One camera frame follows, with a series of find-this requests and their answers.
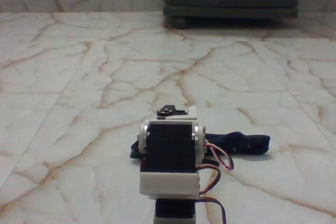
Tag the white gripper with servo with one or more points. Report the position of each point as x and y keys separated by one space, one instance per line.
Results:
x=191 y=114

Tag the dark navy sock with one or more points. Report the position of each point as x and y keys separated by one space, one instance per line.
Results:
x=244 y=142

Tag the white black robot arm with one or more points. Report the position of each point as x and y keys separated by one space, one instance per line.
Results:
x=168 y=145

